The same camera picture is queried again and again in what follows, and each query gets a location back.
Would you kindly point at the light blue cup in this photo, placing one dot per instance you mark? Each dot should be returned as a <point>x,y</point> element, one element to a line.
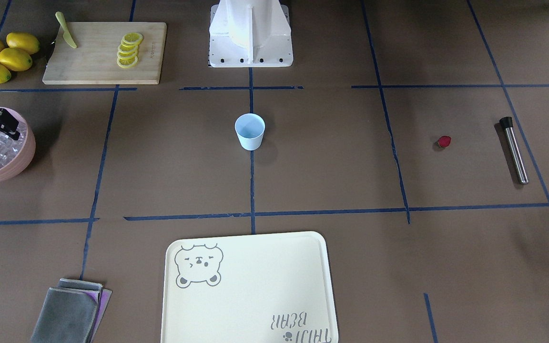
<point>250,129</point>

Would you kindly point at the wooden cutting board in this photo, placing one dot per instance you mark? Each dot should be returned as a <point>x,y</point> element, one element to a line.
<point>93,62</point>

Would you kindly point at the lemon slices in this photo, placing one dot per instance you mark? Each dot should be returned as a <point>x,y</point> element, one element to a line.
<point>127,54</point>

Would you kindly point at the cream bear tray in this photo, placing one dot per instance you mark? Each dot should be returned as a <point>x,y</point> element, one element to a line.
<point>263,288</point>

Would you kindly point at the yellow-green plastic knife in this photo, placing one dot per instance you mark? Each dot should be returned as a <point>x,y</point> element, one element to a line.
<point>66,34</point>

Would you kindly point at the pink bowl of ice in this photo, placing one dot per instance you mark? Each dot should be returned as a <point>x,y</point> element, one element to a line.
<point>15,155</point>

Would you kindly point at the grey folded cloth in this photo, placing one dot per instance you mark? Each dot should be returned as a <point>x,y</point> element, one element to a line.
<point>72,312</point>

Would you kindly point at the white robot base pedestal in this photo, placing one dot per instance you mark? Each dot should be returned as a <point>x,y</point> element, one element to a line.
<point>250,34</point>

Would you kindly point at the red strawberry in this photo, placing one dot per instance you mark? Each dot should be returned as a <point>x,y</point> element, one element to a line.
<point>444,141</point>

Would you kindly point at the stainless steel muddler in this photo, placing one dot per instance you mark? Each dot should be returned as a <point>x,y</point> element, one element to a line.
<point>508,129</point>

